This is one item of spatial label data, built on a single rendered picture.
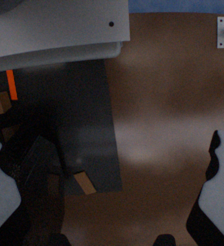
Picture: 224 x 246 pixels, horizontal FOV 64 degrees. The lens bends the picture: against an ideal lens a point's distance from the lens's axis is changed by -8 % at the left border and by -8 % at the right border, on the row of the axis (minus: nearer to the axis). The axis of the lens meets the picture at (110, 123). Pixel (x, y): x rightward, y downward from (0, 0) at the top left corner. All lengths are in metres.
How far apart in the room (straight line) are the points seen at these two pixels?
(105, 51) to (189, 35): 0.99
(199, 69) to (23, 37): 1.19
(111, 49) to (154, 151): 1.24
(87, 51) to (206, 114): 1.25
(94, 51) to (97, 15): 0.09
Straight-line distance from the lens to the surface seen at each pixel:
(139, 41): 1.25
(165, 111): 1.40
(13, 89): 1.43
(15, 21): 0.36
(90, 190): 1.75
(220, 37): 1.42
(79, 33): 0.33
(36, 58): 0.41
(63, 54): 0.40
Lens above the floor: 1.23
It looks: 63 degrees down
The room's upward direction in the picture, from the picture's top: 180 degrees clockwise
